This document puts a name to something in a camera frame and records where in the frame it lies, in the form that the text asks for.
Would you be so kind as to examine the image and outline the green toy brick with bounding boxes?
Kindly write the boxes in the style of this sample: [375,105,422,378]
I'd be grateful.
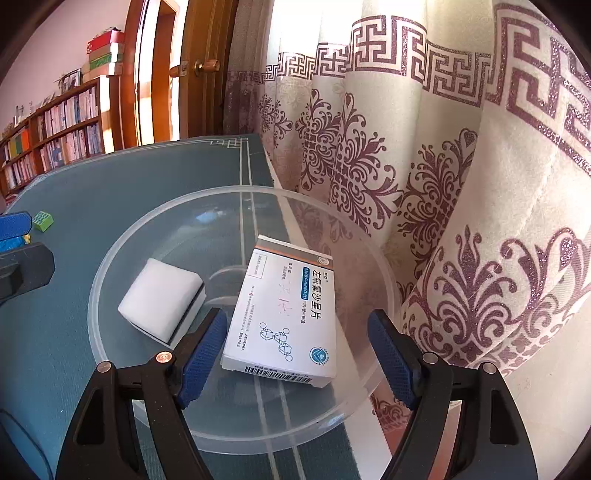
[32,211,54,232]

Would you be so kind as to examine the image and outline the wooden bookshelf with books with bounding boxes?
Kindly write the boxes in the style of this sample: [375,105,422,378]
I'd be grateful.
[1,76,123,198]

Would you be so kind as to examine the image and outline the white sponge block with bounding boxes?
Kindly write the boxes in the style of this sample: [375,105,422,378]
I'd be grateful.
[117,258,206,349]

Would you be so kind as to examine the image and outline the clear round plastic container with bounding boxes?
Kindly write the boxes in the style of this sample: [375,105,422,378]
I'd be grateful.
[88,186,400,455]

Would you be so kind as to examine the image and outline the stacked boxes on shelf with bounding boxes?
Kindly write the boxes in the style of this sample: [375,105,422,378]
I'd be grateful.
[81,28,125,83]

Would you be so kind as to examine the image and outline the white medicine box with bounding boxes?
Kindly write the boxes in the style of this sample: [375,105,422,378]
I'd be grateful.
[221,235,338,388]

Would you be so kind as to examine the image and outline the wooden door with knob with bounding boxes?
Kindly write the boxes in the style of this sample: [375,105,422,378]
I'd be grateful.
[119,1,238,148]

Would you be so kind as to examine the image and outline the white purple patterned curtain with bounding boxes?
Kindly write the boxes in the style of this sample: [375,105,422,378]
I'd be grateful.
[223,1,590,479]

